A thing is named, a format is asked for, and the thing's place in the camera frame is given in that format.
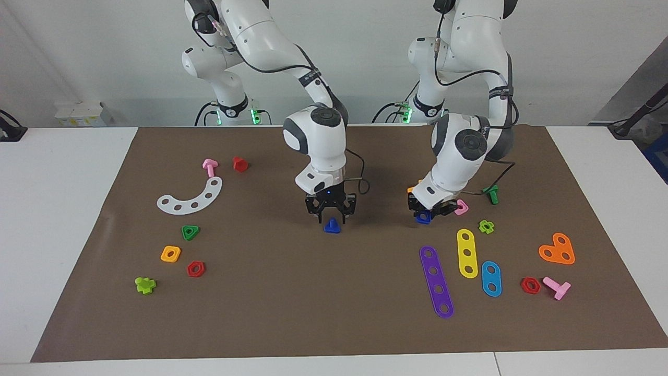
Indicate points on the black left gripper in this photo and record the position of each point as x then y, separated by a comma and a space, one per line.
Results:
443, 207

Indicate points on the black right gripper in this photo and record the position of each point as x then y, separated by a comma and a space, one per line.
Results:
331, 201

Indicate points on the blue square plastic nut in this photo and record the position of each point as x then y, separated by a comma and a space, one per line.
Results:
424, 219

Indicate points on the blue triangle-head plastic screw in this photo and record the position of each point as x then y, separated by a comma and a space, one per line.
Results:
332, 227

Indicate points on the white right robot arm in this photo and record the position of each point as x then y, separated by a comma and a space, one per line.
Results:
318, 136

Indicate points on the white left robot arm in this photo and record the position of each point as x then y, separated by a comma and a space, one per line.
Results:
464, 151

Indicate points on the pink square plastic nut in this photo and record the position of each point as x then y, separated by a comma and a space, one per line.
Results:
463, 208

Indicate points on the green cross-shaped plastic nut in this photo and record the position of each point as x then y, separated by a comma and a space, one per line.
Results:
482, 226

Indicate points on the dark green plastic screw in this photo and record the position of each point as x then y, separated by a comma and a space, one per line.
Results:
492, 195

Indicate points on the red hex-head plastic screw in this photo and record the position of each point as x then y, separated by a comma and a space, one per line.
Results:
240, 165

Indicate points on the red hexagonal plastic nut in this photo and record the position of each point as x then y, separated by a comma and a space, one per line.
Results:
191, 269
525, 285

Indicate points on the pink plastic screw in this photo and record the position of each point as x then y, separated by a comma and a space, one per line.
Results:
210, 167
558, 288

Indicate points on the green triangular plastic nut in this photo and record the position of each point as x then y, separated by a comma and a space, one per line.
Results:
186, 233

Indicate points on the orange square plastic nut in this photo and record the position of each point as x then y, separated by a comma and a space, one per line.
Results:
165, 254

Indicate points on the lime cross-head plastic screw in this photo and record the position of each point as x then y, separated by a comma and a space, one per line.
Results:
144, 285

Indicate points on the yellow three-hole plastic strip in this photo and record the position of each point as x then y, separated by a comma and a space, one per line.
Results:
467, 244

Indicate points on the purple four-hole plastic strip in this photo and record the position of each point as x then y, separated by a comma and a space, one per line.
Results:
436, 279

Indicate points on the brown table mat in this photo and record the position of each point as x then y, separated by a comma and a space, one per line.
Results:
313, 292

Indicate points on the blue two-hole plastic strip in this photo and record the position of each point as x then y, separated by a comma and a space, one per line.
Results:
491, 279

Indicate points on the orange three-hole corner plate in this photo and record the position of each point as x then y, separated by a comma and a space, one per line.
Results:
557, 249

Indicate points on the white curved five-hole strip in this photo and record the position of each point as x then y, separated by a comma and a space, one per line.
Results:
186, 205

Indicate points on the black stand pole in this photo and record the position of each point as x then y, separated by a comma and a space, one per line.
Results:
639, 112

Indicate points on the blue crate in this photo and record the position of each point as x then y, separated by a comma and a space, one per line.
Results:
658, 156

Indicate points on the white power box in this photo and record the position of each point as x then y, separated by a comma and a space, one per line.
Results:
83, 115

